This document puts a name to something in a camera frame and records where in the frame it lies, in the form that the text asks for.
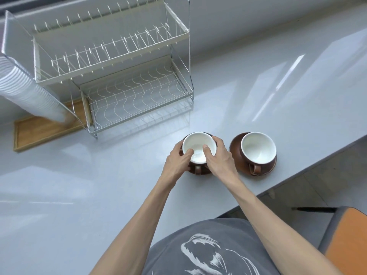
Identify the person's left hand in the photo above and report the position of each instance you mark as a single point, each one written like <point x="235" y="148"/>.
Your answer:
<point x="173" y="164"/>

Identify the person's right hand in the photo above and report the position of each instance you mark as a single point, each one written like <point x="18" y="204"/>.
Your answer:
<point x="222" y="166"/>

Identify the person's right thumb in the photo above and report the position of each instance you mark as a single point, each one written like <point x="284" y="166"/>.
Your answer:
<point x="207" y="153"/>

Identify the person's left thumb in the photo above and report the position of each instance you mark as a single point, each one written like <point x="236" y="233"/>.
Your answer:
<point x="188" y="154"/>

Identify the brown cup with white inside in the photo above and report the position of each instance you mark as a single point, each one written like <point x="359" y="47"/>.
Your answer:
<point x="258" y="147"/>
<point x="197" y="143"/>

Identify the person's right forearm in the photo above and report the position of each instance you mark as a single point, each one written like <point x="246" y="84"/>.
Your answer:
<point x="266" y="223"/>

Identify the person's left forearm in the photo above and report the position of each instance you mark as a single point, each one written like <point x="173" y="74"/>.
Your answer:
<point x="137" y="226"/>

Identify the brown saucer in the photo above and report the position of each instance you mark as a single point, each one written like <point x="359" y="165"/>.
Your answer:
<point x="235" y="153"/>
<point x="205" y="170"/>

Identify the grey printed t-shirt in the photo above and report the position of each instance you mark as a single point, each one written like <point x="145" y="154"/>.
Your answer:
<point x="206" y="249"/>

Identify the wooden tray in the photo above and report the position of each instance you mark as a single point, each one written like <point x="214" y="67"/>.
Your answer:
<point x="37" y="131"/>

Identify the orange and grey chair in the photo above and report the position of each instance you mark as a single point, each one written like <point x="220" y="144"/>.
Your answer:
<point x="347" y="240"/>

